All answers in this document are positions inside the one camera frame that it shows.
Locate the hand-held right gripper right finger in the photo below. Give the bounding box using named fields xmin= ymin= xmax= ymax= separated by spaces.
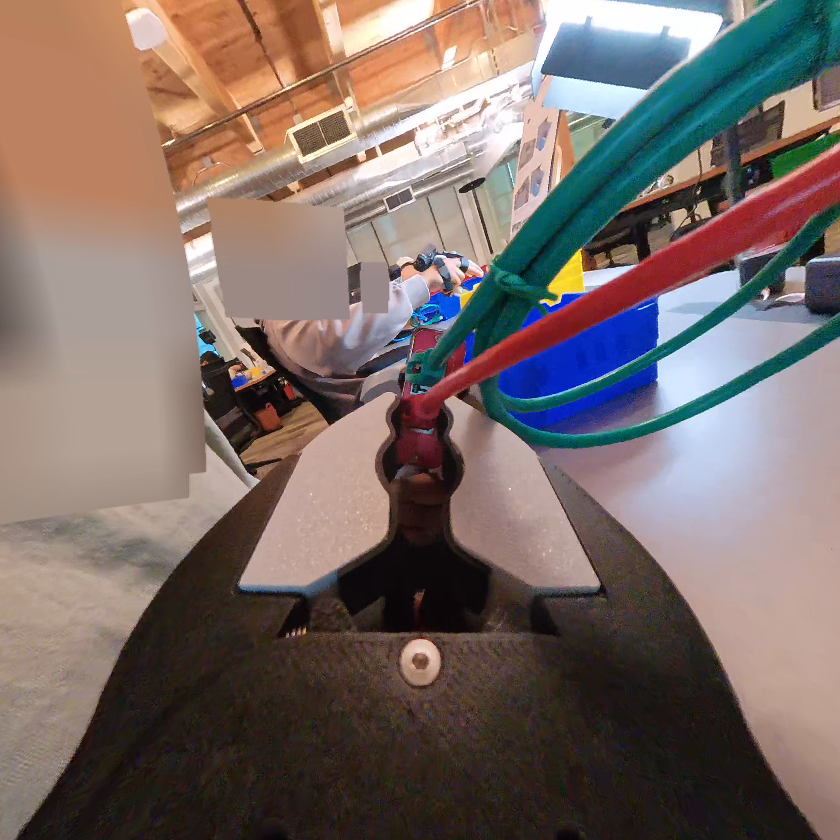
xmin=448 ymin=400 xmax=602 ymax=618

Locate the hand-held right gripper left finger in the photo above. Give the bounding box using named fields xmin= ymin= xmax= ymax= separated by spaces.
xmin=238 ymin=392 xmax=403 ymax=616

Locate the blue plastic bin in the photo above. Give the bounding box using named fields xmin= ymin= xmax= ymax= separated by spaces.
xmin=427 ymin=289 xmax=659 ymax=429

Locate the red ethernet splitter box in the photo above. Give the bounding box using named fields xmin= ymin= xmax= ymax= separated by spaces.
xmin=406 ymin=327 xmax=475 ymax=398

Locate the red ethernet cable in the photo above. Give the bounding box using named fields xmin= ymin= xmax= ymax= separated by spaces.
xmin=394 ymin=141 xmax=840 ymax=472

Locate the green ethernet cable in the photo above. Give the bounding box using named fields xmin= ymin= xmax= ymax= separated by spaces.
xmin=403 ymin=0 xmax=840 ymax=450

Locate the yellow plastic bin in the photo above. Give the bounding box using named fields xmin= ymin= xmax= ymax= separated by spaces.
xmin=545 ymin=251 xmax=585 ymax=306

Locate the black floor lamp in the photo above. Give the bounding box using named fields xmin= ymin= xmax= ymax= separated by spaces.
xmin=458 ymin=177 xmax=496 ymax=263

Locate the wooden-edged background table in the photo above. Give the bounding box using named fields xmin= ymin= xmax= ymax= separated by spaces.
xmin=583 ymin=121 xmax=840 ymax=263

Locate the black power adapter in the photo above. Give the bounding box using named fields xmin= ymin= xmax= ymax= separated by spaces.
xmin=804 ymin=256 xmax=840 ymax=315

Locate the green cloth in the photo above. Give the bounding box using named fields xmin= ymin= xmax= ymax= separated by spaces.
xmin=771 ymin=131 xmax=840 ymax=178

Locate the studio light panel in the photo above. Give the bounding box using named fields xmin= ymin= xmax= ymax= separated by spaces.
xmin=532 ymin=0 xmax=726 ymax=119

